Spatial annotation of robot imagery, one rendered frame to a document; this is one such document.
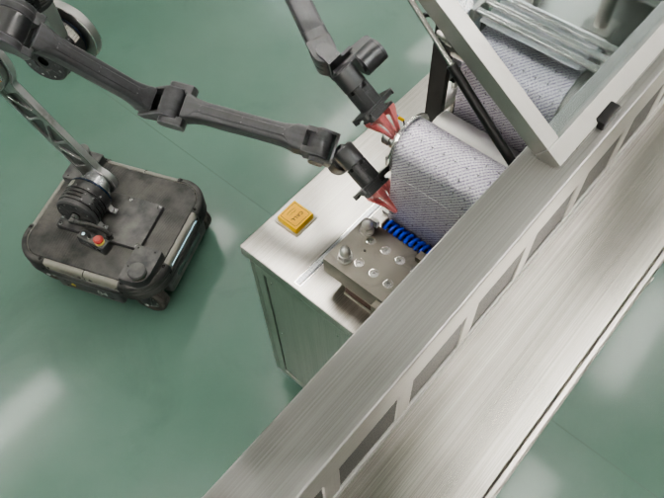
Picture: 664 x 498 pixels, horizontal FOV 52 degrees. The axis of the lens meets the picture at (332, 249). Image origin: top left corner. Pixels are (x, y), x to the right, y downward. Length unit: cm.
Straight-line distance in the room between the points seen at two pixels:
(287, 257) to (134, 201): 115
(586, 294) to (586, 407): 154
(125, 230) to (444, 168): 159
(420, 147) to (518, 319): 51
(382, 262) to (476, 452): 70
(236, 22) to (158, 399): 211
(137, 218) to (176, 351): 54
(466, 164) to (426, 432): 63
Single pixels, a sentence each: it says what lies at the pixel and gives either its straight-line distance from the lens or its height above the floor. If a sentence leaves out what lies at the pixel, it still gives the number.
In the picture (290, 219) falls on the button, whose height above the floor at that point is 92.
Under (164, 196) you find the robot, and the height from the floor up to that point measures 24.
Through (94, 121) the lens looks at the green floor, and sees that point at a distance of 353.
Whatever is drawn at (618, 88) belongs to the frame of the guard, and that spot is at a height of 167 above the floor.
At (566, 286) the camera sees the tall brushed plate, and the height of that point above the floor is 144.
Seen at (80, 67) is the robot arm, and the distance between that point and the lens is 168.
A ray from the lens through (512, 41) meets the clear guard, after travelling 104.
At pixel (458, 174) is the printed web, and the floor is 130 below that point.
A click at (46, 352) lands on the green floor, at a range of 289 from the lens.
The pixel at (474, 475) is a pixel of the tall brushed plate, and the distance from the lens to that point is 102.
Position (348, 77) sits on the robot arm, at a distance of 153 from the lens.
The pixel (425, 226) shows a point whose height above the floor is 109.
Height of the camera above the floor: 242
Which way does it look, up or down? 58 degrees down
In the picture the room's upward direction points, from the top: 3 degrees counter-clockwise
